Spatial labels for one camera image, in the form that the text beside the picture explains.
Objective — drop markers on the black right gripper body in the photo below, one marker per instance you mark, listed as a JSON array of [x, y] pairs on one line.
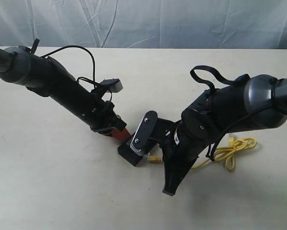
[[182, 148]]

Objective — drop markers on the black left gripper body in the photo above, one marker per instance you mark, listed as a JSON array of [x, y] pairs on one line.
[[99, 115]]

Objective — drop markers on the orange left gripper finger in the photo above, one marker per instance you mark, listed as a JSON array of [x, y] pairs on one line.
[[118, 131]]

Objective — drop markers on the small black electronic box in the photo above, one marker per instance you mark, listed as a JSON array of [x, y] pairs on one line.
[[125, 151]]

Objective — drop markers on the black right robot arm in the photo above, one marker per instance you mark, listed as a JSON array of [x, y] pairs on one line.
[[261, 103]]

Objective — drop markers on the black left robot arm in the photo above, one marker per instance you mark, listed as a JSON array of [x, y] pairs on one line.
[[47, 78]]

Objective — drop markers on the grey wrinkled backdrop cloth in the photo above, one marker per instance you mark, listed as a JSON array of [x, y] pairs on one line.
[[223, 24]]

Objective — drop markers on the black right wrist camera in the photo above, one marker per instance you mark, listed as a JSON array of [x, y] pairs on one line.
[[150, 130]]

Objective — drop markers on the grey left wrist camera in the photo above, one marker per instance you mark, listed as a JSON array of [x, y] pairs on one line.
[[112, 85]]

